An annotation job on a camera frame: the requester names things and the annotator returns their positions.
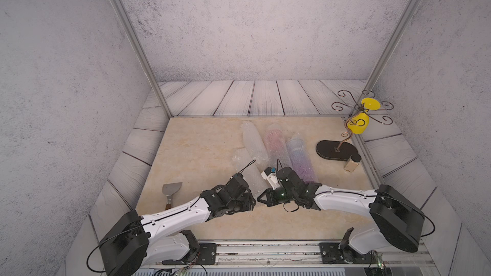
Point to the pink bubble wrapped vase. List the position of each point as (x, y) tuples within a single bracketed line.
[(275, 144)]

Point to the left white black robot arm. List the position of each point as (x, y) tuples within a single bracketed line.
[(137, 240)]

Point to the metal scraper wooden handle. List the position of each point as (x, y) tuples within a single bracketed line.
[(169, 190)]

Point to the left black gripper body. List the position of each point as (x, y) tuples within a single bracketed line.
[(245, 204)]

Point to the right aluminium corner post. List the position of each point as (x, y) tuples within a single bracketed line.
[(404, 20)]

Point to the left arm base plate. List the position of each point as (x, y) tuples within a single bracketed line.
[(206, 254)]

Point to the small bottle black cap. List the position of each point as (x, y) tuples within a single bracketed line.
[(352, 163)]

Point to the clear bubble wrapped vase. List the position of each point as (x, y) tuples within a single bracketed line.
[(254, 145)]

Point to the yellow plastic wine glass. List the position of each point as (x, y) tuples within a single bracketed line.
[(358, 123)]

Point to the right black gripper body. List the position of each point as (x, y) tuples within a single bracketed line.
[(280, 196)]

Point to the aluminium corner post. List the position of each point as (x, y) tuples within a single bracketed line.
[(404, 20), (137, 47)]

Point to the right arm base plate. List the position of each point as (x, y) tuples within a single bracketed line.
[(332, 253)]

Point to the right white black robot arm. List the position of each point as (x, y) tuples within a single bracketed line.
[(395, 222)]

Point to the left aluminium corner post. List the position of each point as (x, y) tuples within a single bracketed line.
[(137, 47)]

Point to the black wire glass stand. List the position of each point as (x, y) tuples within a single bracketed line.
[(342, 150)]

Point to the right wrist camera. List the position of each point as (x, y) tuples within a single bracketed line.
[(270, 176)]

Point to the purple bubble wrapped vase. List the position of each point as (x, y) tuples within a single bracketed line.
[(301, 162)]

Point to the aluminium rail frame front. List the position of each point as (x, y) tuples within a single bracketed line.
[(292, 257)]

